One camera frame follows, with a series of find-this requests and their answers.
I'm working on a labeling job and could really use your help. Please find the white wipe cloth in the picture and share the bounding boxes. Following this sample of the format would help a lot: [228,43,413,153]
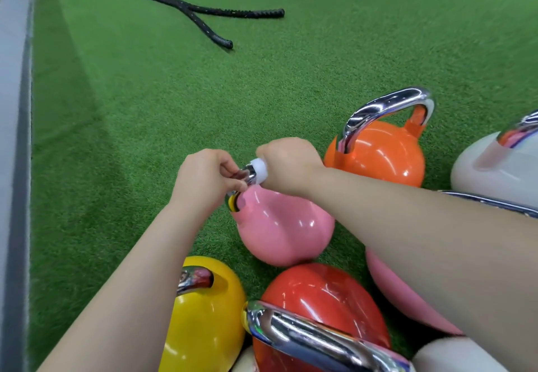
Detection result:
[251,158,270,186]

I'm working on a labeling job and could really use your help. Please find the small pink kettlebell chrome handle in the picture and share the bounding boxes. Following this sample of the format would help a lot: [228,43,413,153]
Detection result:
[226,163,336,268]

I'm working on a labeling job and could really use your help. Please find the person's right forearm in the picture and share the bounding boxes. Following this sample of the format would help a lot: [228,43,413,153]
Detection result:
[308,165,538,372]

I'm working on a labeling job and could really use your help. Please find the white kettlebell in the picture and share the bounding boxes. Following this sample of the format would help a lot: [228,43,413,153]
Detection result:
[411,336,510,372]

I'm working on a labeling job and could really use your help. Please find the black battle rope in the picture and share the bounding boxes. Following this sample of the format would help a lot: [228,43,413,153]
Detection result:
[77,0,286,50]

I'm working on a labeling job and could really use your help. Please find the orange kettlebell chrome handle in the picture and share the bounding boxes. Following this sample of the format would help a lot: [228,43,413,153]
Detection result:
[323,86,436,188]

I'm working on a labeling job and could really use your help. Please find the person's right hand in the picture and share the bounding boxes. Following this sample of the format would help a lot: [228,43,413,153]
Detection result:
[255,137,327,198]

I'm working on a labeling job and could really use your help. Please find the person's left hand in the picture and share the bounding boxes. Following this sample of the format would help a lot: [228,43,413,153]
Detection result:
[169,148,249,218]

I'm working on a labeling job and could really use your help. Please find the light grey kettlebell chrome handle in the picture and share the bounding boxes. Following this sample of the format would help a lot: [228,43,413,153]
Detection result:
[450,110,538,211]

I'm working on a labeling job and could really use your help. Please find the large pink kettlebell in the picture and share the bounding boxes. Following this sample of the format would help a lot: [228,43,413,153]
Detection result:
[365,190,538,336]

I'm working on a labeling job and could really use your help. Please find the red kettlebell chrome handle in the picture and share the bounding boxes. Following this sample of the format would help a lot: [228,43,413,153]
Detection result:
[241,263,416,372]

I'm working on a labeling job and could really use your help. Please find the person's left forearm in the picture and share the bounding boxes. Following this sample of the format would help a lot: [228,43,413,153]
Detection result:
[37,202,204,372]

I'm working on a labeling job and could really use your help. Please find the yellow kettlebell chrome handle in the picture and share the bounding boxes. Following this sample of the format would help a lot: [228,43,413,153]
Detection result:
[158,256,248,372]

